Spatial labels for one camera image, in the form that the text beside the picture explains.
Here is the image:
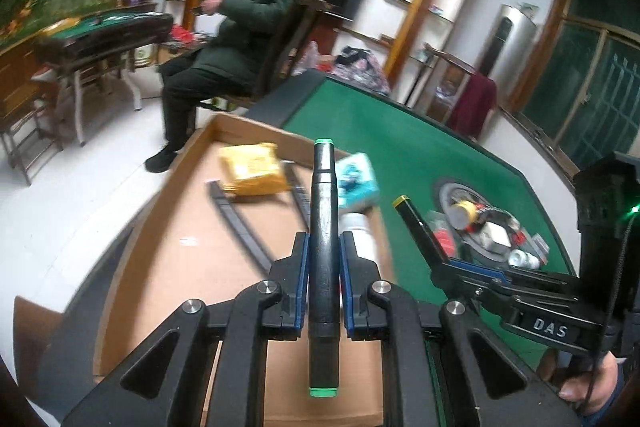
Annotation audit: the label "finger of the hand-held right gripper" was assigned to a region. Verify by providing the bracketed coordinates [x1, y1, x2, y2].
[431, 264, 516, 308]
[447, 259, 581, 303]

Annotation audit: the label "grey box red label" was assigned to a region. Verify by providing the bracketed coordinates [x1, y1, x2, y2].
[527, 233, 552, 266]

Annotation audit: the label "yellow tape roll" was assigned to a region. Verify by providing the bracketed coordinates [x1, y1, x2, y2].
[449, 200, 477, 229]

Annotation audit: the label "brown cardboard box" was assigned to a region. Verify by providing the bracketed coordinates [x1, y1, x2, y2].
[92, 113, 396, 427]

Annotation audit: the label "brown wooden chair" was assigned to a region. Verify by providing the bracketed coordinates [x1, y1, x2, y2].
[0, 57, 67, 186]

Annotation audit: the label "dark red cloth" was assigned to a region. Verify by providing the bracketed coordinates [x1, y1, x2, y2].
[445, 72, 499, 141]

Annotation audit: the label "red plastic bag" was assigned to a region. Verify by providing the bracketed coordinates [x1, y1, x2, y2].
[167, 24, 199, 51]

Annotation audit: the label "green mahjong table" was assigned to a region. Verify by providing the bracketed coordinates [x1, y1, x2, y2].
[32, 9, 174, 146]

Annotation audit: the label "round table control panel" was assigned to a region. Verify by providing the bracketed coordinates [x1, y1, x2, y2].
[431, 177, 552, 269]

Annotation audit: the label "red white small box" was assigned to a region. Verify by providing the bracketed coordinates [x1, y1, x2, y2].
[429, 227, 457, 254]

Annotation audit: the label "black curved strip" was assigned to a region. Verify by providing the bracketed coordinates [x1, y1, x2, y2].
[281, 161, 314, 234]
[206, 179, 282, 274]

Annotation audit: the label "white plastic bottle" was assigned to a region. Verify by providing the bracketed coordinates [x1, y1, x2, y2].
[339, 212, 382, 308]

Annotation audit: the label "person's right hand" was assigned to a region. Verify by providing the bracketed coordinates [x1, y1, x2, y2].
[537, 351, 622, 417]

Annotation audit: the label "person's right forearm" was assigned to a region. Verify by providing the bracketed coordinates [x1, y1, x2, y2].
[585, 352, 640, 427]

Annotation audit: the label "white standing air conditioner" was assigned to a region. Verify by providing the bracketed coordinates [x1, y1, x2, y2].
[476, 3, 537, 81]

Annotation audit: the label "teal tissue pack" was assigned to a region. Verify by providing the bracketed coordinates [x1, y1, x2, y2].
[334, 152, 380, 212]

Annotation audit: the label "dark wooden armchair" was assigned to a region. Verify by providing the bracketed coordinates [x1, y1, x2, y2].
[200, 0, 337, 114]

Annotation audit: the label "floral bag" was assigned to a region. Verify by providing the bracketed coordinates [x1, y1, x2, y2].
[331, 48, 392, 96]

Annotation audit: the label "green framed window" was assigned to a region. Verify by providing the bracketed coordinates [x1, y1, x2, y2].
[514, 0, 640, 168]

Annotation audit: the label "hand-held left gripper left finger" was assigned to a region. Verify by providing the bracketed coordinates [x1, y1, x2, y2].
[60, 232, 310, 427]

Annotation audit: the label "white plastic bag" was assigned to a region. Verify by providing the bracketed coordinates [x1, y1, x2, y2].
[292, 40, 322, 76]

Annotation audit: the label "small white bottle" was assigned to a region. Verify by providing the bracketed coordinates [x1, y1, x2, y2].
[507, 249, 542, 270]

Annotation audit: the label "black marker yellow cap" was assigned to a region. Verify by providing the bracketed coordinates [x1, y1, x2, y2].
[391, 194, 452, 269]

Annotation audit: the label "black marker green caps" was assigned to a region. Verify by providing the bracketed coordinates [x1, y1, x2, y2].
[306, 138, 342, 400]

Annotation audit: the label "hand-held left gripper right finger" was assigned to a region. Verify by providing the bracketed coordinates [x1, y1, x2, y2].
[340, 231, 581, 427]

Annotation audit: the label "yellow packet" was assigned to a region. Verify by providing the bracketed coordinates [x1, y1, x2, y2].
[218, 142, 287, 199]

